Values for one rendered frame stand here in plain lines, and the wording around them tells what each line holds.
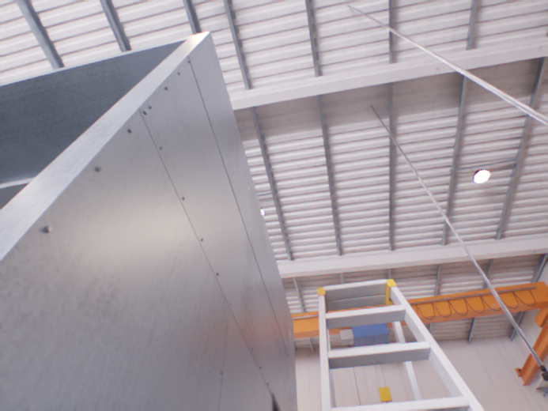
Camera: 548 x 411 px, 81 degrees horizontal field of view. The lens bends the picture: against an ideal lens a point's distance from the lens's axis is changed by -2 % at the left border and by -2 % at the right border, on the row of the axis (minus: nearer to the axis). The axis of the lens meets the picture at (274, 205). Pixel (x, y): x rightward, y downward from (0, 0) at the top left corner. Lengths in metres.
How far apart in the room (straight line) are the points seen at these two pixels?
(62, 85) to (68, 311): 1.72
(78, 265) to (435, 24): 7.14
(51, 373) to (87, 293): 0.13
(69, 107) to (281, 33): 5.29
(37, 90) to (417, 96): 6.71
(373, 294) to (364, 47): 5.97
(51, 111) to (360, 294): 1.94
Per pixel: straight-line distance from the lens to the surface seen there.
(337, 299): 1.64
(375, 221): 9.17
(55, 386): 0.58
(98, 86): 2.10
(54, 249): 0.57
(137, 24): 7.42
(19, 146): 2.53
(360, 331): 9.55
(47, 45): 8.01
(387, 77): 6.66
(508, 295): 10.98
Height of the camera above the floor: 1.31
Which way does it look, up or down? 53 degrees up
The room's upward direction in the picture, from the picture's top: straight up
